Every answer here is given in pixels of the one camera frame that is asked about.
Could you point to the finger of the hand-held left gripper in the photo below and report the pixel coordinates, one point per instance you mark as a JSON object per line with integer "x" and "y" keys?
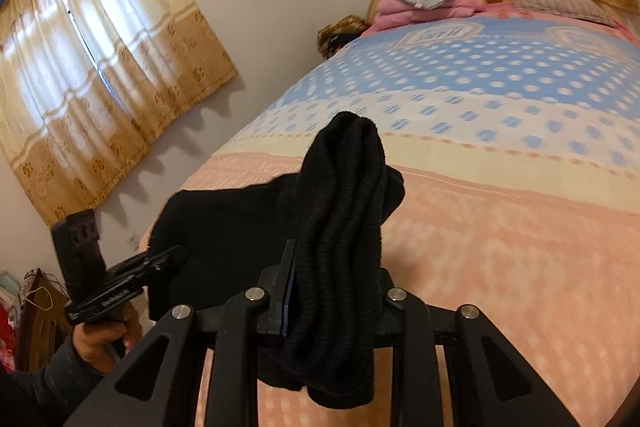
{"x": 155, "y": 261}

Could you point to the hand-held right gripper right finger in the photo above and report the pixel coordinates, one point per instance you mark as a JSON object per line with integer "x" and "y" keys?
{"x": 406, "y": 323}

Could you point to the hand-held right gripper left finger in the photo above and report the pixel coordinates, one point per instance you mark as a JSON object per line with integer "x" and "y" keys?
{"x": 291, "y": 302}

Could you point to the black pants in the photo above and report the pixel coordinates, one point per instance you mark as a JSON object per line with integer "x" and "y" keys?
{"x": 340, "y": 217}

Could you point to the person's left forearm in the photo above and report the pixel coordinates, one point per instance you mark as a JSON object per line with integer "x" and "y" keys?
{"x": 45, "y": 392}

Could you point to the person's left hand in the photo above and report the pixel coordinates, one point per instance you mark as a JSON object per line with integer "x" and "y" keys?
{"x": 95, "y": 343}

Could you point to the dark wooden furniture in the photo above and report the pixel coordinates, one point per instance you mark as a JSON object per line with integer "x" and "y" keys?
{"x": 40, "y": 332}

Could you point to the red cloth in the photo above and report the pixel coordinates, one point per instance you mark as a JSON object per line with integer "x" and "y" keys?
{"x": 7, "y": 337}

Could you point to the pink and blue dotted bedsheet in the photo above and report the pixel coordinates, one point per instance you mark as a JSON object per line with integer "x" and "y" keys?
{"x": 500, "y": 217}

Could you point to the brown patterned cloth bundle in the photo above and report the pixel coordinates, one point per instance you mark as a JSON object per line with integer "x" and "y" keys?
{"x": 342, "y": 34}

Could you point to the pink blanket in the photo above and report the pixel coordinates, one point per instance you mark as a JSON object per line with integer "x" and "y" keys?
{"x": 400, "y": 16}

